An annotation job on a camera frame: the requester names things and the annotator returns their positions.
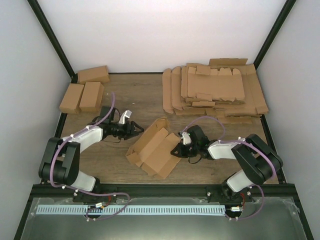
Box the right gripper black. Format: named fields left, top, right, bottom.
left=171, top=142, right=200, bottom=159

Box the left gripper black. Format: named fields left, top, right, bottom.
left=109, top=120, right=145, bottom=140

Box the cardboard box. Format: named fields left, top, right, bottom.
left=78, top=65, right=110, bottom=84
left=59, top=83, right=84, bottom=114
left=79, top=82, right=105, bottom=112
left=125, top=117, right=181, bottom=180

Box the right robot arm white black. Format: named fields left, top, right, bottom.
left=170, top=125, right=283, bottom=202

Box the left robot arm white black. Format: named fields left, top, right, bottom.
left=38, top=106, right=144, bottom=202

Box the folded cardboard box back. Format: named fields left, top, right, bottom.
left=78, top=65, right=110, bottom=84

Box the stack of flat cardboard sheets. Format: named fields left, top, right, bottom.
left=162, top=58, right=269, bottom=124

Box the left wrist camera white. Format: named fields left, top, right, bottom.
left=118, top=109, right=132, bottom=125

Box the light blue slotted cable duct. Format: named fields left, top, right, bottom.
left=35, top=204, right=226, bottom=216

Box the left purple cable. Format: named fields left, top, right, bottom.
left=48, top=91, right=131, bottom=222

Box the black aluminium frame rail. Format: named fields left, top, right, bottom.
left=29, top=183, right=298, bottom=202

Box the left black corner post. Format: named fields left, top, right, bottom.
left=27, top=0, right=78, bottom=83

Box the black corner post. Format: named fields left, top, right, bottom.
left=27, top=0, right=78, bottom=83
left=253, top=0, right=296, bottom=70

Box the right black corner post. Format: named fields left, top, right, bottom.
left=253, top=0, right=296, bottom=70

